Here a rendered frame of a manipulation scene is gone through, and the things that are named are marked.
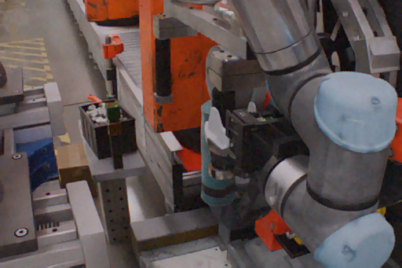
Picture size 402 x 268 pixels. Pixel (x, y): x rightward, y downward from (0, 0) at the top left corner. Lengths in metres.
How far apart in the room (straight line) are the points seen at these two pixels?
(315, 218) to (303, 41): 0.18
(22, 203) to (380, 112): 0.43
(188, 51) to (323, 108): 0.96
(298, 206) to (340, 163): 0.09
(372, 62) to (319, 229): 0.33
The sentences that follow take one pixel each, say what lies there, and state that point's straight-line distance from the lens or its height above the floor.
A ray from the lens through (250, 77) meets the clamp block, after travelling 0.65.
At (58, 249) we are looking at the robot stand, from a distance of 0.58.
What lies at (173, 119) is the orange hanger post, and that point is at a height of 0.57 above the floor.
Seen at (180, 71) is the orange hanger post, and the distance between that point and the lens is 1.31.
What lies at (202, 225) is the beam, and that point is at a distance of 1.61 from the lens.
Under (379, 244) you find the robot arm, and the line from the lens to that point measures 0.43.
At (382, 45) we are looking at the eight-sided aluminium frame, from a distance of 0.70.
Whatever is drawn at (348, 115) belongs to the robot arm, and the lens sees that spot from 0.36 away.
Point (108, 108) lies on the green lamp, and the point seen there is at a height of 0.66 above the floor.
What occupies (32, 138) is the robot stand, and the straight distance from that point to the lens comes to 1.04.
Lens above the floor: 1.13
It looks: 24 degrees down
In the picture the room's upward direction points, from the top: straight up
